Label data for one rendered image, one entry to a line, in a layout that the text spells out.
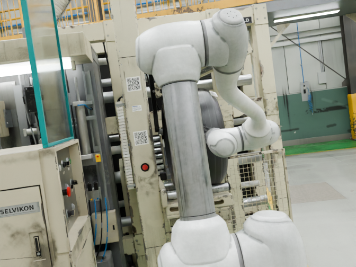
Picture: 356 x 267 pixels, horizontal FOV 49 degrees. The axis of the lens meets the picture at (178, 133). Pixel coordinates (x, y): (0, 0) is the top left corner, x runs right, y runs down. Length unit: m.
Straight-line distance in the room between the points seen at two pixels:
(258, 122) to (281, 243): 0.58
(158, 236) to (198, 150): 1.21
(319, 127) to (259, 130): 9.90
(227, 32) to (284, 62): 10.30
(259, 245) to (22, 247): 0.81
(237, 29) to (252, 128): 0.55
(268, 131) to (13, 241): 1.01
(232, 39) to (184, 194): 0.44
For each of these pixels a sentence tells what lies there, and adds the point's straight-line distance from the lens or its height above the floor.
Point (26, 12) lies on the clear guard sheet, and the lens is 1.46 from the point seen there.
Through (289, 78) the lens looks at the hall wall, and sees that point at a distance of 11.37.
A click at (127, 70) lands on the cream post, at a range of 2.13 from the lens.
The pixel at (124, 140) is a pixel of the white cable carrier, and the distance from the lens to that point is 2.13.
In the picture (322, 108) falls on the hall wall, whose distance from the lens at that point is 11.44.
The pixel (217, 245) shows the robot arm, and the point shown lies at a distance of 1.05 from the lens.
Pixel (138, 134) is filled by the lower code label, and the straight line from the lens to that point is 2.12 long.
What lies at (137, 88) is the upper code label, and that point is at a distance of 2.12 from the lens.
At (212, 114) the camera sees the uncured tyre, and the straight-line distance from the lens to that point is 1.99.
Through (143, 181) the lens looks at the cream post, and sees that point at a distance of 2.14.
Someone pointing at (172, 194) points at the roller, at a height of 0.91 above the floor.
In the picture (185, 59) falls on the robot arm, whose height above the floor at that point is 1.47.
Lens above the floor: 1.33
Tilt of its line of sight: 3 degrees down
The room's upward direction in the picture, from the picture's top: 8 degrees counter-clockwise
